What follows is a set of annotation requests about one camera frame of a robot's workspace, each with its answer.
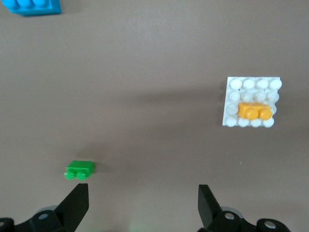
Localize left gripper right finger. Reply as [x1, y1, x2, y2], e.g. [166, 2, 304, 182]
[195, 184, 291, 232]

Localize white studded base plate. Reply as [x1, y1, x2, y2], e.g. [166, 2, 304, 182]
[222, 76, 282, 128]

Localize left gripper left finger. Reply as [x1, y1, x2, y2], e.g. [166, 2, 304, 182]
[0, 183, 90, 232]

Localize blue three-stud block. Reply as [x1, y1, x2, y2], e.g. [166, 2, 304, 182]
[6, 0, 62, 17]

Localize green two-stud block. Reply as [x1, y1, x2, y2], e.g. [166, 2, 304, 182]
[63, 160, 95, 181]

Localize yellow two-stud block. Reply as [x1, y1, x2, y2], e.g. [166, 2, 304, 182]
[237, 102, 273, 121]

